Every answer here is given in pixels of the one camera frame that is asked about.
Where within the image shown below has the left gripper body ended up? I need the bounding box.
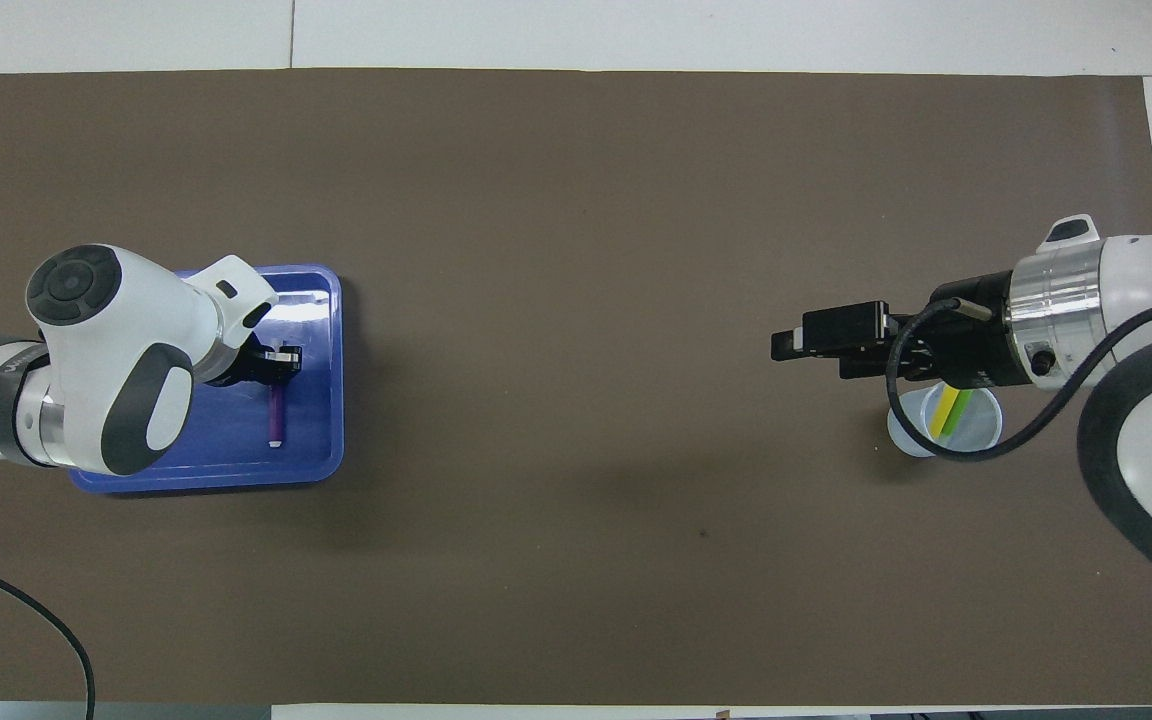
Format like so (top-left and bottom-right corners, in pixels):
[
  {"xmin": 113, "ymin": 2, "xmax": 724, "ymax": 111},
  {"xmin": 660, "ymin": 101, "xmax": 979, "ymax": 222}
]
[{"xmin": 198, "ymin": 339, "xmax": 303, "ymax": 389}]

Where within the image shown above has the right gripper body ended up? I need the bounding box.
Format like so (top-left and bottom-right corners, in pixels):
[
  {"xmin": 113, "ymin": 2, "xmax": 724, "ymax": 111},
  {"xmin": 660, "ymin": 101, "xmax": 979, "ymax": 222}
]
[{"xmin": 896, "ymin": 271, "xmax": 1016, "ymax": 390}]

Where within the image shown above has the blue plastic tray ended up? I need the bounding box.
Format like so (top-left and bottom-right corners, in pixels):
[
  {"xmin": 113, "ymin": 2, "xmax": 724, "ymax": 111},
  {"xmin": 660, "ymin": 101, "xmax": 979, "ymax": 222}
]
[{"xmin": 69, "ymin": 264, "xmax": 345, "ymax": 495}]

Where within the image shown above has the translucent plastic cup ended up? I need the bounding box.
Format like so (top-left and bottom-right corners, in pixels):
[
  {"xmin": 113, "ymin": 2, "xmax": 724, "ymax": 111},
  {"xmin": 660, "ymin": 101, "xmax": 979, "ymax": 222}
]
[{"xmin": 886, "ymin": 382, "xmax": 1004, "ymax": 459}]

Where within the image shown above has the black cable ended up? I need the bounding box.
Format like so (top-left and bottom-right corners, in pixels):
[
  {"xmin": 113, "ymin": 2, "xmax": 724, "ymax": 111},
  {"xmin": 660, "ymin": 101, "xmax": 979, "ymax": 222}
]
[
  {"xmin": 885, "ymin": 297, "xmax": 1152, "ymax": 463},
  {"xmin": 0, "ymin": 553, "xmax": 96, "ymax": 720}
]

